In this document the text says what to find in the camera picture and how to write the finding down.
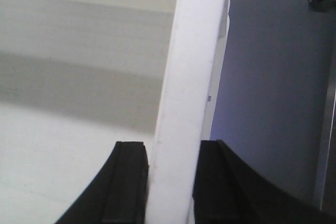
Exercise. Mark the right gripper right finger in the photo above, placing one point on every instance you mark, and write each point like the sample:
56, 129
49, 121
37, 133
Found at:
227, 190

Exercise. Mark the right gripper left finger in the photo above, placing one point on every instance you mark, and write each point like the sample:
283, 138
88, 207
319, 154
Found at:
118, 192

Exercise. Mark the white plastic Totelife crate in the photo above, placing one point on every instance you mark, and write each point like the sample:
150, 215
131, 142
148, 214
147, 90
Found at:
77, 76

